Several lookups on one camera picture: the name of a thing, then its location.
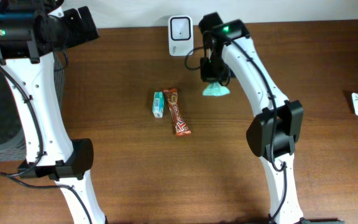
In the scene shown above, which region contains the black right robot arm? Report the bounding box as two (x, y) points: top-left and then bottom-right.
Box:
(198, 12), (304, 223)

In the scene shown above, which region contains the teal wipes packet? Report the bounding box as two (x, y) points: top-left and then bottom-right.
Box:
(203, 82), (231, 96)

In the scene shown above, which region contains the brown chocolate bar wrapper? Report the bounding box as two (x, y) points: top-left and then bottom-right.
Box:
(163, 89), (191, 136)

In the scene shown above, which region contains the white barcode scanner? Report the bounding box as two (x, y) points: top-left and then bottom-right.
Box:
(168, 15), (194, 57)

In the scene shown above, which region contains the small teal packet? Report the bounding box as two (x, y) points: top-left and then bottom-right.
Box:
(152, 91), (164, 118)

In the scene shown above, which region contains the dark grey plastic basket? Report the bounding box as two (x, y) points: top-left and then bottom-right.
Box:
(0, 52), (73, 166)

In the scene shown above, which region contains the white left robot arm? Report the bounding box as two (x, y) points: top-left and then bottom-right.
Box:
(0, 1), (107, 223)

